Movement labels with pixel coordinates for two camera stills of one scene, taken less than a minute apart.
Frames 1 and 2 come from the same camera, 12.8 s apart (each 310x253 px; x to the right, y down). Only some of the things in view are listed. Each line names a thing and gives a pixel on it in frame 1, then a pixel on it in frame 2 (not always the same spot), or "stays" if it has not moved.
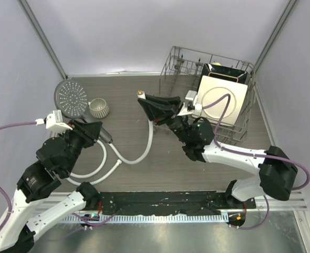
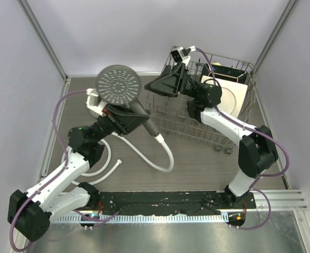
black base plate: (169, 203) stays
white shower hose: (141, 96) -> (125, 147)
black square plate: (223, 73) stays
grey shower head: (71, 98) -> (120, 85)
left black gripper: (90, 131) -> (126, 122)
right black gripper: (162, 113) -> (170, 85)
